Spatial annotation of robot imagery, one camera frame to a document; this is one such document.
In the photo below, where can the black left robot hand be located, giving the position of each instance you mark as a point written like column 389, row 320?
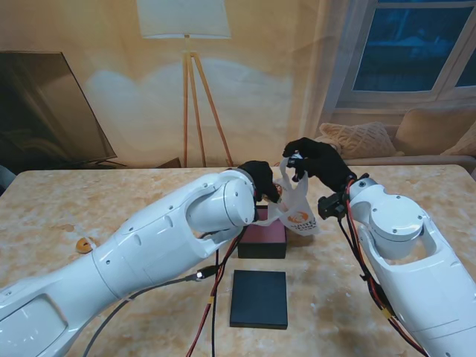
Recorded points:
column 262, row 176

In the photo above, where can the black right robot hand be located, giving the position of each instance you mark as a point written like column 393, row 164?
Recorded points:
column 325, row 160

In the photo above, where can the white plastic bag orange logo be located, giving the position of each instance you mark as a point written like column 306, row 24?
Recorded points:
column 301, row 221

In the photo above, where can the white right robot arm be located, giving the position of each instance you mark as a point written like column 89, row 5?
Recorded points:
column 409, row 260

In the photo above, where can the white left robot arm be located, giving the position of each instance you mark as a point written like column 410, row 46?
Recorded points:
column 148, row 241

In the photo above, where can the black gift box pink inside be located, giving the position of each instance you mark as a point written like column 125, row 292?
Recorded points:
column 260, row 249

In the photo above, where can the black gift box lid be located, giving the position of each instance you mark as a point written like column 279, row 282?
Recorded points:
column 258, row 299

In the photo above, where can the plain orange mini donut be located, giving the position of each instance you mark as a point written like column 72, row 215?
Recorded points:
column 81, row 247

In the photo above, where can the beige knitted cushion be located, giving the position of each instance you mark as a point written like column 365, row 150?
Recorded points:
column 360, row 139
column 465, row 147

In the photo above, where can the beige sofa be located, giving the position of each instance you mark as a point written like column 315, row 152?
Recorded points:
column 409, row 160

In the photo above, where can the plain tan cushion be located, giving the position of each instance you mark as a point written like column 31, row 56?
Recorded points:
column 427, row 126

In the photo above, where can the white framed window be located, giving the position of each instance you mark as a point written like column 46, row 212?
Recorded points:
column 401, row 48

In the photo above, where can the white shade tripod floor lamp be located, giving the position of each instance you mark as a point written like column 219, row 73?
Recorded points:
column 184, row 18

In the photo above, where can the dark flat television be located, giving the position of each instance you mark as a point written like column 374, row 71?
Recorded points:
column 37, row 111

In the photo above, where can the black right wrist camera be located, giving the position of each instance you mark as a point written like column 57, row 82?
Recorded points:
column 331, row 206

